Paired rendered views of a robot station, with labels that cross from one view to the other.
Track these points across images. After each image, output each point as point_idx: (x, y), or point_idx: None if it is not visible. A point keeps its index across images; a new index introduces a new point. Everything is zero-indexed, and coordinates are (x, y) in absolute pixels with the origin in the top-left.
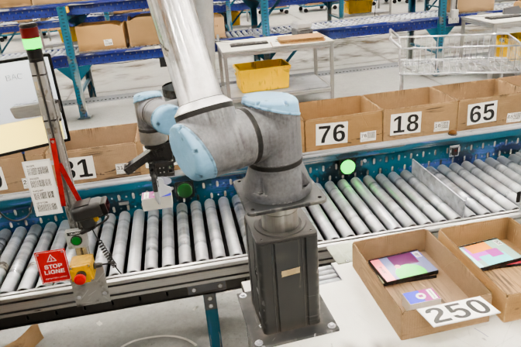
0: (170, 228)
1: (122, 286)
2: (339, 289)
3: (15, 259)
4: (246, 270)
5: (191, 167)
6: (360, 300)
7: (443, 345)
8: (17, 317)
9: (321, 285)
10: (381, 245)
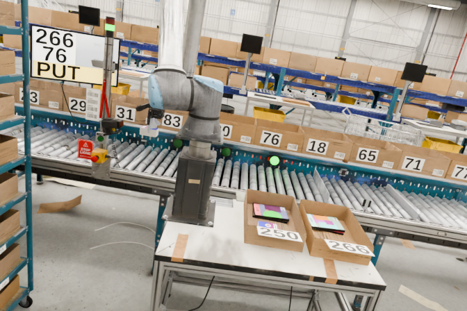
0: (160, 158)
1: (117, 174)
2: (228, 210)
3: (74, 146)
4: None
5: (150, 98)
6: (235, 219)
7: (265, 253)
8: (60, 173)
9: (219, 206)
10: (263, 197)
